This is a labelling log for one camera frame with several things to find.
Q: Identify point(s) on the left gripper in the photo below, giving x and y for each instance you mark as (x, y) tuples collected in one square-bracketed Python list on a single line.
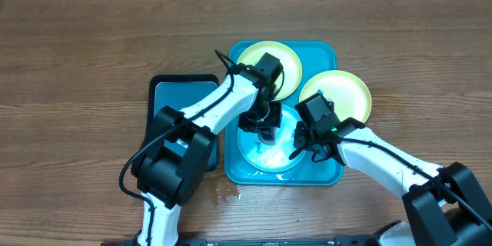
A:
[(249, 124)]

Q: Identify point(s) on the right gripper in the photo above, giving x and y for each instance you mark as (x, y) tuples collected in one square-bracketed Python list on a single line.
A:
[(304, 139)]

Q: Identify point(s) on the dark green sponge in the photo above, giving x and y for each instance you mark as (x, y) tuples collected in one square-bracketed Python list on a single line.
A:
[(267, 134)]

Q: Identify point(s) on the light blue rimmed plate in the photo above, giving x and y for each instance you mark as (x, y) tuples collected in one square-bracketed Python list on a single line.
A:
[(273, 156)]

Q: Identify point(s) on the green rimmed plate top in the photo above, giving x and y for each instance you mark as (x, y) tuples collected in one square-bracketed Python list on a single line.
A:
[(290, 79)]

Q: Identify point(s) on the green rimmed plate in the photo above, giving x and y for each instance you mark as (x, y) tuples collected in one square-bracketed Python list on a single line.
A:
[(290, 79), (350, 95)]

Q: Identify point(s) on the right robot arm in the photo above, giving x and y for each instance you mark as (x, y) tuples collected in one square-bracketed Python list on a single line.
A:
[(444, 205)]

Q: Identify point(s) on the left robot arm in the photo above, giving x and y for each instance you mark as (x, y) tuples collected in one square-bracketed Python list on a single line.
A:
[(174, 155)]

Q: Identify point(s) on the teal plastic serving tray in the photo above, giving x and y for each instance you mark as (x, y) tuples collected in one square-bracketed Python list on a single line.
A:
[(315, 57)]

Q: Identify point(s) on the black water tray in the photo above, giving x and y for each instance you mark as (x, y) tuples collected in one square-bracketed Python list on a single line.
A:
[(177, 91)]

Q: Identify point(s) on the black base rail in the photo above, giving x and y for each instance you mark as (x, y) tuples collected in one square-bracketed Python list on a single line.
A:
[(340, 240)]

